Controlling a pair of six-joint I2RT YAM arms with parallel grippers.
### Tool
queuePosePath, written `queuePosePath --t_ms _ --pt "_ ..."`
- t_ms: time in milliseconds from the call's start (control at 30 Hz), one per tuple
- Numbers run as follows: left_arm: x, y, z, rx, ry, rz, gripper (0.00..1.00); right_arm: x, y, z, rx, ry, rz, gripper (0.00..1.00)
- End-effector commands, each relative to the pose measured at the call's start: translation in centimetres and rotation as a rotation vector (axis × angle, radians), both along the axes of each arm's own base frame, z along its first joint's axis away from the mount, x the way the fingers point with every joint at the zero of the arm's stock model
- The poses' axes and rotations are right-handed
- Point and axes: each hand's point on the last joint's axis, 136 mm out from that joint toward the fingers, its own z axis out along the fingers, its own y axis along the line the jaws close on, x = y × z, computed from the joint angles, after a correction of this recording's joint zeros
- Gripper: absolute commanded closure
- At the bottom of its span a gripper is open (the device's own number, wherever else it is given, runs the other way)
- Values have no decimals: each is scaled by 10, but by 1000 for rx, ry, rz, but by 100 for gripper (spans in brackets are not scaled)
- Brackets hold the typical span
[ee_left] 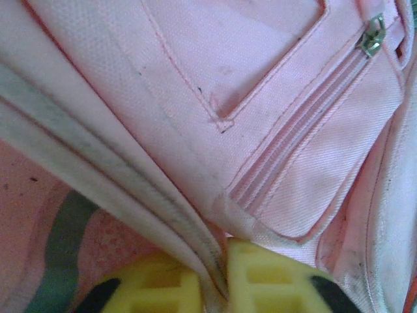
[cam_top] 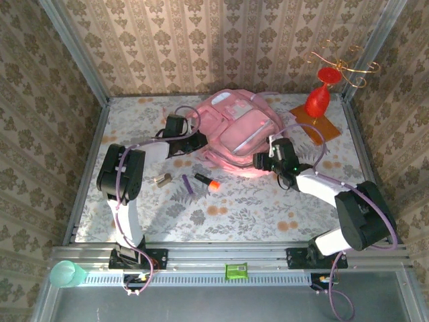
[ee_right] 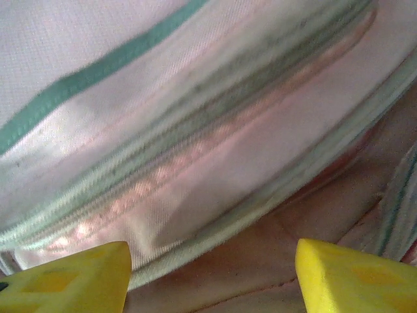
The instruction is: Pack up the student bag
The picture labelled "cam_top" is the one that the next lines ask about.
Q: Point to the orange flat board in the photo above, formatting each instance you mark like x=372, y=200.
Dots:
x=321, y=131

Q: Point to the small black electronics board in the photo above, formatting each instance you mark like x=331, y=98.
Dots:
x=134, y=280
x=316, y=280

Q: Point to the pink student backpack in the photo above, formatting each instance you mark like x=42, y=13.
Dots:
x=241, y=127

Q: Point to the grey metal sheet panel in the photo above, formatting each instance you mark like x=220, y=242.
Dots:
x=218, y=305

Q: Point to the floral table cover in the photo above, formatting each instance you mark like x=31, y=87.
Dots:
x=268, y=228

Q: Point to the purple pen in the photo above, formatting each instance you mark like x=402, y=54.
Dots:
x=188, y=184

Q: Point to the wide aluminium extrusion beam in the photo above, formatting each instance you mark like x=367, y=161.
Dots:
x=218, y=255

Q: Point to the small brown metal sharpener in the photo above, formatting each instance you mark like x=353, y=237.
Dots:
x=163, y=180

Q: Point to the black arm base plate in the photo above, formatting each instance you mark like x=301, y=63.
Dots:
x=296, y=259
x=157, y=259

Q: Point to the aluminium frame post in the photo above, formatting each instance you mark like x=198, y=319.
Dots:
x=75, y=50
x=372, y=50

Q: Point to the black marker orange cap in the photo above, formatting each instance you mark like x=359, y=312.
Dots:
x=206, y=181

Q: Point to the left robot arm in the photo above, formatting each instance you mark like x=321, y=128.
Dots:
x=120, y=167

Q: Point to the green wipes packet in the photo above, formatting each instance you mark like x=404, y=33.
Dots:
x=236, y=271

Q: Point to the teal plastic cup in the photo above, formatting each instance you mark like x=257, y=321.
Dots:
x=65, y=275

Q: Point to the aluminium side rail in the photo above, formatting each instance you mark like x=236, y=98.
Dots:
x=358, y=141
x=96, y=134

